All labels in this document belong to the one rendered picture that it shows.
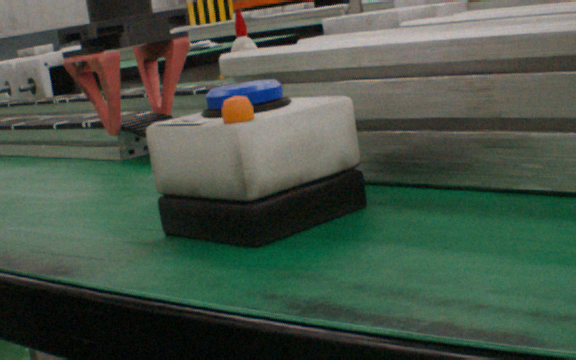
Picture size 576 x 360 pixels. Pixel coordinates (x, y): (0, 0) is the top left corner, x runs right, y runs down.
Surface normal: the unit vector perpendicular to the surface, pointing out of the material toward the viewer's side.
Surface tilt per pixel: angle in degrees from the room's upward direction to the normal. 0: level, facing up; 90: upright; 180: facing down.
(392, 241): 0
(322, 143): 90
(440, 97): 90
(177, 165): 90
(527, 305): 0
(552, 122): 90
